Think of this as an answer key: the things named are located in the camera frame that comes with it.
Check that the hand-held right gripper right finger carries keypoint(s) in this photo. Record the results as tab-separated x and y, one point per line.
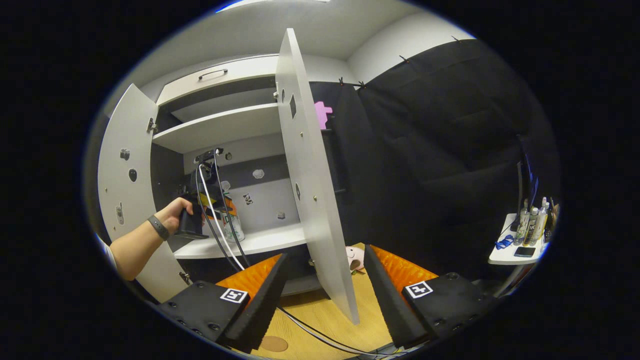
390	305

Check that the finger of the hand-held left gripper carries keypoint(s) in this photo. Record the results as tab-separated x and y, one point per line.
222	204

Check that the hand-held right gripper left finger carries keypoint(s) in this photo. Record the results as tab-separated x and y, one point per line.
260	306

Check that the clear plastic bottle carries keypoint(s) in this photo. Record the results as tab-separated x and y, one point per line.
234	230

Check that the white door with camera sticker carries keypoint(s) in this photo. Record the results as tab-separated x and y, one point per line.
125	190

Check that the white door with headphones sticker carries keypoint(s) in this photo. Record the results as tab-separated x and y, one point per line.
310	175

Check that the white and grey cabinet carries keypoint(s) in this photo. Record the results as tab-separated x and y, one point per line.
225	127

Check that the black wristband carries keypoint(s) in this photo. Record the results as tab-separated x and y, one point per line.
159	228

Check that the white shirt sleeve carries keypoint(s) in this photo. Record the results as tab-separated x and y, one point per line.
109	255

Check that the white side table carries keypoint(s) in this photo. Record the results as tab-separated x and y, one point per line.
505	256

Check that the small blue object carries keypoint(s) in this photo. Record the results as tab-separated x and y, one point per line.
504	243

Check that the black smartphone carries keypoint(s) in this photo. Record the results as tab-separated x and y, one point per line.
525	252

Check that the slim labelled bottle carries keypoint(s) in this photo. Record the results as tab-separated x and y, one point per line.
521	225
540	222
530	227

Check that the black backdrop cloth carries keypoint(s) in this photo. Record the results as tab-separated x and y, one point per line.
450	150

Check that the rectangular ceiling light panel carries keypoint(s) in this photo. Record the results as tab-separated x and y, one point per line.
250	4

